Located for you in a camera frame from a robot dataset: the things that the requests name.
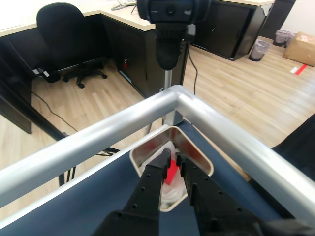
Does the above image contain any dark office cabinet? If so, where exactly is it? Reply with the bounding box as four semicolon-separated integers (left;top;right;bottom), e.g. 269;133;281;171
190;0;275;62

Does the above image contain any black office chair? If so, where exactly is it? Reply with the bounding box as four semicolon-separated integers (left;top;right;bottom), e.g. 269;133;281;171
36;2;108;89

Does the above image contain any cardboard box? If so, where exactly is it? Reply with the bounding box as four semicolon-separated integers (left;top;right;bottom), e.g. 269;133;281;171
283;31;315;67

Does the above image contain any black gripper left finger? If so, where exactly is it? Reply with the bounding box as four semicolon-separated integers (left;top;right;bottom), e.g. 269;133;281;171
92;147;172;236

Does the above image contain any mesh waste bin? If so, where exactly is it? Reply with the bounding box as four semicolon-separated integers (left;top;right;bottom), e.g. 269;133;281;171
273;29;296;47
248;39;272;62

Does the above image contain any dark grey table mat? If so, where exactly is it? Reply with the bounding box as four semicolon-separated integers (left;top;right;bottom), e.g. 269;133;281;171
0;121;284;236

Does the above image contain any red floor tape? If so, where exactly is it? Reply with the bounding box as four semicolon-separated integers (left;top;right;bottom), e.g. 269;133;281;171
289;64;309;76

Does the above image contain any black floor cable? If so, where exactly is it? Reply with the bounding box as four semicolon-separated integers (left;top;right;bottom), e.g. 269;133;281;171
31;92;79;135

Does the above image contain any beige metal box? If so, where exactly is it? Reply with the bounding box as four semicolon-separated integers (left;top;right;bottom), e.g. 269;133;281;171
129;125;214;213

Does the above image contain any black webcam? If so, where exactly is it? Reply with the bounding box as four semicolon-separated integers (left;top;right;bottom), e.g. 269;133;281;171
136;0;212;72

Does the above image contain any white plastic padding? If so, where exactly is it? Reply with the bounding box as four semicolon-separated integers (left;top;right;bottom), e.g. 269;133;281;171
140;145;189;209

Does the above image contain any beige topped dark desk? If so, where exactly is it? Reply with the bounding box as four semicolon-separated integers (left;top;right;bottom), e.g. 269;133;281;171
0;0;190;135

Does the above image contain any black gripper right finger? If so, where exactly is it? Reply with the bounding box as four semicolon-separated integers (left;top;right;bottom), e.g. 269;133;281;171
175;152;265;236

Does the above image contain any red cube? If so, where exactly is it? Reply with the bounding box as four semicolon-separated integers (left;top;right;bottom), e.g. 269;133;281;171
164;159;179;185

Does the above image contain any black webcam cable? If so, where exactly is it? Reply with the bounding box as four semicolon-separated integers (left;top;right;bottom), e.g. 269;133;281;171
186;40;199;97

